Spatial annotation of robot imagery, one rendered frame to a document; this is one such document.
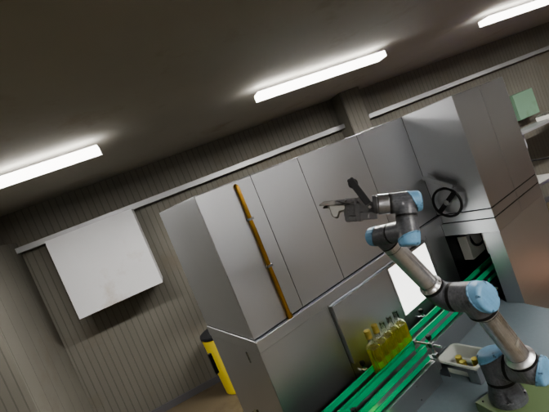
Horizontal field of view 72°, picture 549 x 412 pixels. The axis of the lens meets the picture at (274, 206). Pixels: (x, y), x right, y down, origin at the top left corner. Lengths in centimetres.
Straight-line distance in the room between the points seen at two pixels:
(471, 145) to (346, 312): 129
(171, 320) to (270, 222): 312
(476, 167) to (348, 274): 105
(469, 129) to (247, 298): 170
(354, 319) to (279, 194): 81
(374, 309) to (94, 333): 345
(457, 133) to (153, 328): 381
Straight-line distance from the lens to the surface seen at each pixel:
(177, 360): 500
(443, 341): 250
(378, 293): 234
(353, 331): 221
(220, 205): 180
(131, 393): 512
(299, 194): 204
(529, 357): 185
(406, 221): 137
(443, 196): 280
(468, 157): 264
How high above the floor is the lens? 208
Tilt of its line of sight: 4 degrees down
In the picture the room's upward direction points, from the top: 22 degrees counter-clockwise
